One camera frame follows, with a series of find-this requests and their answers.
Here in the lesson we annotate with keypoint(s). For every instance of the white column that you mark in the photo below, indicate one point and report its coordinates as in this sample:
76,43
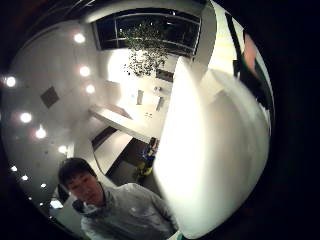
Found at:
205,36

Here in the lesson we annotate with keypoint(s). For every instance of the hanging green plant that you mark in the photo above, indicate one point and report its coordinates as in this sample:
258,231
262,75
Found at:
146,50

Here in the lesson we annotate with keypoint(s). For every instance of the yellow object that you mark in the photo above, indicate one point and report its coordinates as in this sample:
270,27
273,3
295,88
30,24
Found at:
145,165

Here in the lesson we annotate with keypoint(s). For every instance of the white counter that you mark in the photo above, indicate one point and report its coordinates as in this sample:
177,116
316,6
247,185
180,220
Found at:
123,123

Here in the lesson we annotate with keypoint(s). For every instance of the group of ceiling spot lamps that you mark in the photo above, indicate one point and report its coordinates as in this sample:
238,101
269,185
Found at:
84,71

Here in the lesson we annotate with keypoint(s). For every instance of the the person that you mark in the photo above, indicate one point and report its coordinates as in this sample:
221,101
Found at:
130,210

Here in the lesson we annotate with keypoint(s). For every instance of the dark square ceiling vent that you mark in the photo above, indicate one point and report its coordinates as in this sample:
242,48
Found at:
50,97

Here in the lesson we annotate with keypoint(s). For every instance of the dark window with frame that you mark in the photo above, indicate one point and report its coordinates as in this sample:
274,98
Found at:
110,33

